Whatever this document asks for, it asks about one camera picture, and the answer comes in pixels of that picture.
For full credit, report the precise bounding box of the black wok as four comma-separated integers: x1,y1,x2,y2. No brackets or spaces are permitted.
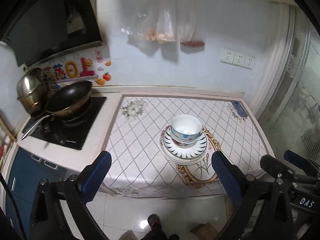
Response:
21,80,93,140

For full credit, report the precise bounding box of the person's shoe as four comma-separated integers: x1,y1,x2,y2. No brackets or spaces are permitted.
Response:
144,214,180,240

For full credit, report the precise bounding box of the black range hood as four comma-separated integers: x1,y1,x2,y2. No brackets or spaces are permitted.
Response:
0,0,103,67

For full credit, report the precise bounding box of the blue kitchen cabinet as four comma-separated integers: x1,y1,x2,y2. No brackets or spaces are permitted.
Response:
5,146,68,232

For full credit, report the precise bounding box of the black cable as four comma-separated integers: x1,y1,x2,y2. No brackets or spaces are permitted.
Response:
0,172,28,240

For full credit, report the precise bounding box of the wooden block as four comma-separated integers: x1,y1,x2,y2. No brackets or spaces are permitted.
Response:
190,222,219,240

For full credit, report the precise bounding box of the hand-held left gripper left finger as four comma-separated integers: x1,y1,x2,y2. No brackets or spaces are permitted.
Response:
30,151,112,240

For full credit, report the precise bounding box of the frosted glass door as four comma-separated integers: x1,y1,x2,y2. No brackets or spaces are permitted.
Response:
260,25,320,175

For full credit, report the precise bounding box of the white wall socket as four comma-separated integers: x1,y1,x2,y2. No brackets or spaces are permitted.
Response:
220,48,236,64
244,55,256,69
232,52,247,67

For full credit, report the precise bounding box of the plastic bag with pale bulbs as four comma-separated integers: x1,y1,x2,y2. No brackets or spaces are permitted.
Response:
155,0,176,44

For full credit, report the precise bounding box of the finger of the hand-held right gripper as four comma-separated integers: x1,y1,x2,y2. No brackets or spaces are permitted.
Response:
284,150,320,173
260,154,320,183

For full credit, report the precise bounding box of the wooden board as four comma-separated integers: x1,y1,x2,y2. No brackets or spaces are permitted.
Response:
0,116,17,143

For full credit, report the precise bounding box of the steel lidded pot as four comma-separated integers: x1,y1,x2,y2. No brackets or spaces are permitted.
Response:
16,67,51,116

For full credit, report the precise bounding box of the white bowl with blue dot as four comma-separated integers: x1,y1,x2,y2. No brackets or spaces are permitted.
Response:
170,114,202,140

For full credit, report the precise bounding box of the plain white plate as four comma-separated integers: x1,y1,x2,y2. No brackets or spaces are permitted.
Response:
160,127,208,166

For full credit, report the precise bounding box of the white plate blue leaf pattern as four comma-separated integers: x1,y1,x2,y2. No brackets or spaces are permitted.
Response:
163,126,208,159

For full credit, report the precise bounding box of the pink numeral wall sticker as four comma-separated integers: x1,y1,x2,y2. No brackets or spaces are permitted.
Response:
79,57,98,79

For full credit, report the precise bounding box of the black induction cooktop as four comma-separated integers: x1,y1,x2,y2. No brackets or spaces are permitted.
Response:
22,96,107,151

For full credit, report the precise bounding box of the plastic bag with red contents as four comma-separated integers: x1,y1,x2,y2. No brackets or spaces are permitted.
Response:
179,0,206,48

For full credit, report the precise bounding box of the white door frame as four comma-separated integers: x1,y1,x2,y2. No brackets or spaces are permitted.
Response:
250,5,310,130

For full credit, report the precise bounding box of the yellow numeral wall sticker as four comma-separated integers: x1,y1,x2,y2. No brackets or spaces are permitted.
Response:
64,60,81,78

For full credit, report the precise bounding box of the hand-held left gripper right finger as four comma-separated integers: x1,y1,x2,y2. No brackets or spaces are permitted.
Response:
211,151,293,240

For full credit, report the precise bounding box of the dark blue flat case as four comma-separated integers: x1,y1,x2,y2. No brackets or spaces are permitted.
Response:
231,101,247,118

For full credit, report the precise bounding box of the white bowl red floral print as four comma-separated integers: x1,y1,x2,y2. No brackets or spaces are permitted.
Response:
170,130,200,148

